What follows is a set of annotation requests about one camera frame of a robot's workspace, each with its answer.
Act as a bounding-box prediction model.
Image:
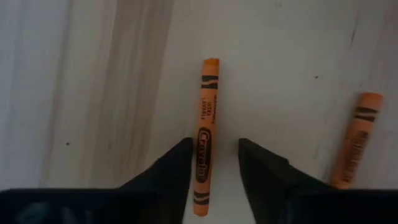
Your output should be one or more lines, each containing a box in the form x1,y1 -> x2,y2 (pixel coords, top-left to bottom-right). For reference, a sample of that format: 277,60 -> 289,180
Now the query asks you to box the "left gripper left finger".
0,137 -> 195,224

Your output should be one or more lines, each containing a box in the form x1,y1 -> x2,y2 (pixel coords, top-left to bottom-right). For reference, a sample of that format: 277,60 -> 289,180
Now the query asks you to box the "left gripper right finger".
238,138 -> 398,224

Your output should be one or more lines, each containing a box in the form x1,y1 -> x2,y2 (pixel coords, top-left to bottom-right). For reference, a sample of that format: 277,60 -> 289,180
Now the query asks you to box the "orange crayon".
192,57 -> 221,217
328,91 -> 384,190

